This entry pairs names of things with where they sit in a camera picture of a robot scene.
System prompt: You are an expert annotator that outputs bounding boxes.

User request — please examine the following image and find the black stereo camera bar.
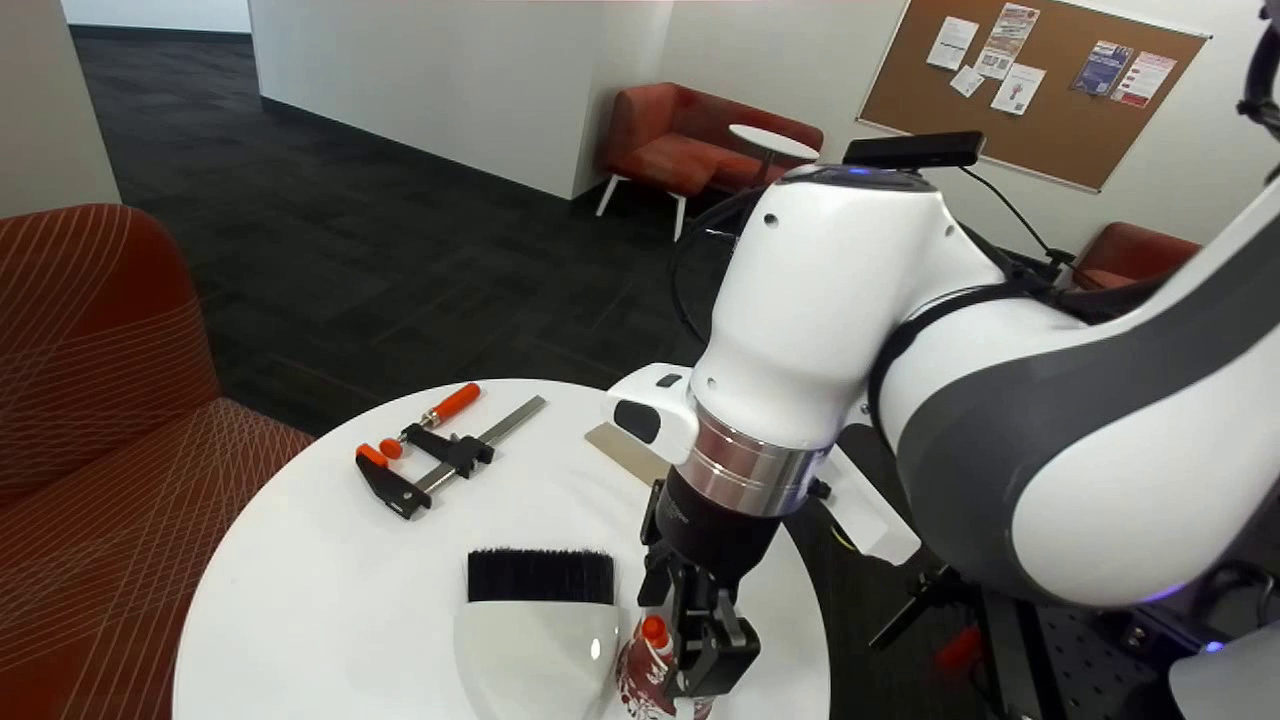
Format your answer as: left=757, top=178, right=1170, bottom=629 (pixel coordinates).
left=842, top=128, right=988, bottom=172

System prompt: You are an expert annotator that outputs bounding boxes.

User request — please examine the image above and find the small white background table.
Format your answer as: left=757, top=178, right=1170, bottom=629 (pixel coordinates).
left=723, top=120, right=824, bottom=169

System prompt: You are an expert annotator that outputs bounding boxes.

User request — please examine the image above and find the red mug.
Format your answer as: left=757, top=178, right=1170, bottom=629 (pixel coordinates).
left=617, top=621, right=712, bottom=720

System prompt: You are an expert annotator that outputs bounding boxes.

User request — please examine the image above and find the white red pinned flyer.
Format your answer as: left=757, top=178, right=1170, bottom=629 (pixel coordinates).
left=1114, top=50, right=1183, bottom=113

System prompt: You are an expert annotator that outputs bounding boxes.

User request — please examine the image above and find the white pinned printed sheet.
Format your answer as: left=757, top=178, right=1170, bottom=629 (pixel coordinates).
left=988, top=61, right=1053, bottom=120

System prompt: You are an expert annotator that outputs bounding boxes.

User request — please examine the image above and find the red background sofa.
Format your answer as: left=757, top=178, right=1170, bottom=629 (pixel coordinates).
left=592, top=79, right=829, bottom=245

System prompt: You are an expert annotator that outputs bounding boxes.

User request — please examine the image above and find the blue pinned flyer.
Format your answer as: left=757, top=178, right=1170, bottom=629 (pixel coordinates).
left=1071, top=37, right=1142, bottom=103

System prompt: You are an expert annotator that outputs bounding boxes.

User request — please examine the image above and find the cork notice board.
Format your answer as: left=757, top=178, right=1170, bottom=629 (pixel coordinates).
left=857, top=0, right=1215, bottom=198

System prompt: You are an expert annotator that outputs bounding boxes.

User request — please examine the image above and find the long orange-handled bar clamp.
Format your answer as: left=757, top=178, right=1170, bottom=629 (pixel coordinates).
left=398, top=381, right=551, bottom=500

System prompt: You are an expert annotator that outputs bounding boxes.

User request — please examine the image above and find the red background armchair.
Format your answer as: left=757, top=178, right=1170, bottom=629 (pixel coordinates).
left=1067, top=220, right=1205, bottom=302

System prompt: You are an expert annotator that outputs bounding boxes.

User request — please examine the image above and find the orange fabric sofa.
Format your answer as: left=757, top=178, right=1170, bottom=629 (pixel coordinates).
left=0, top=201, right=321, bottom=720

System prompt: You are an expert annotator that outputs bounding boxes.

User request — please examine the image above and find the black camera cable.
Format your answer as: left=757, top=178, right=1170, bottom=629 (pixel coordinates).
left=955, top=165, right=1076, bottom=269

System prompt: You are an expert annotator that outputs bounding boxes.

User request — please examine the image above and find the white pinned paper sheet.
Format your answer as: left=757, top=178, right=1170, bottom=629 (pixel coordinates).
left=925, top=13, right=985, bottom=76

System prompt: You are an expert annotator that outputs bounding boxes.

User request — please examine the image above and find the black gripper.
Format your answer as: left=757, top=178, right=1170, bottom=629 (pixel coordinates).
left=638, top=470, right=794, bottom=706

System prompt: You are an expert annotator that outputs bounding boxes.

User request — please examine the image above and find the short orange-handled bar clamp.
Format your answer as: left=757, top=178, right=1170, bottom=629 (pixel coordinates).
left=354, top=437, right=442, bottom=524

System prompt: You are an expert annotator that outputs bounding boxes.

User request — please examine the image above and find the tall colourful pinned flyer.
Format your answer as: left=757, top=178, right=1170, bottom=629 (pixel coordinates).
left=973, top=0, right=1044, bottom=84

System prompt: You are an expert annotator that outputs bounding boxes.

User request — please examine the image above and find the white dustpan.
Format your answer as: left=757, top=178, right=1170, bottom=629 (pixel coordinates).
left=449, top=592, right=630, bottom=720

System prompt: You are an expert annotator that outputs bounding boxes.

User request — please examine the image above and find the large black orange board clamp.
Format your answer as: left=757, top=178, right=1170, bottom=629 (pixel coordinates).
left=869, top=556, right=991, bottom=678

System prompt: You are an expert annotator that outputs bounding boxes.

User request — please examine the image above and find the black perforated mounting board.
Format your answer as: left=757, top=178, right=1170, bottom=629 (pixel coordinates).
left=975, top=516, right=1280, bottom=720

